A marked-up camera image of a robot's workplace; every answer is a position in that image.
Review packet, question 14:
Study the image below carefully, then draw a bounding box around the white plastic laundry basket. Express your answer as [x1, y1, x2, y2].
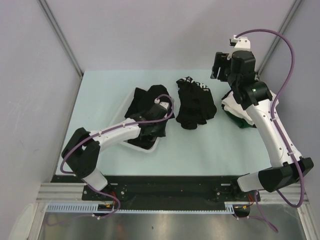
[110, 90, 163, 153]

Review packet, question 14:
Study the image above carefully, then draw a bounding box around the black t-shirt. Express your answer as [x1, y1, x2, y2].
[176, 76, 217, 130]

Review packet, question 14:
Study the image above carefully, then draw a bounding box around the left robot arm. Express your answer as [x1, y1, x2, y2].
[62, 101, 173, 200]

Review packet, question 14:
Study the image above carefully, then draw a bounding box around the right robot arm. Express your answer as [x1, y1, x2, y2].
[210, 50, 314, 201]

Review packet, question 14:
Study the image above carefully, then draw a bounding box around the black clothes pile in basket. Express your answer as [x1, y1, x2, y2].
[124, 84, 175, 150]

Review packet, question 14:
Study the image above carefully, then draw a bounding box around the white folded t-shirt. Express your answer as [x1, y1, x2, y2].
[221, 90, 255, 127]

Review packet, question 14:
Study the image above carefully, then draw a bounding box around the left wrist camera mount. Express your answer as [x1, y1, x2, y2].
[154, 98, 170, 111]

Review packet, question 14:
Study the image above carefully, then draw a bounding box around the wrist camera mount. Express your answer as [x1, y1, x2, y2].
[229, 35, 251, 50]
[154, 98, 170, 111]

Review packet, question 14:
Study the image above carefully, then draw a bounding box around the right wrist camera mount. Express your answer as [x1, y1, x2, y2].
[229, 35, 251, 50]

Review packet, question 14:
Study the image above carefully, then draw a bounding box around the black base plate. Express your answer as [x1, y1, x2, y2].
[81, 175, 260, 212]

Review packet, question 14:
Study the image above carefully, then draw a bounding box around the aluminium frame rail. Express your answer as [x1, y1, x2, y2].
[36, 183, 85, 203]

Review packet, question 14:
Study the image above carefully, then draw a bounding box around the grey slotted cable duct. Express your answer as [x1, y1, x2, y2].
[46, 203, 99, 213]

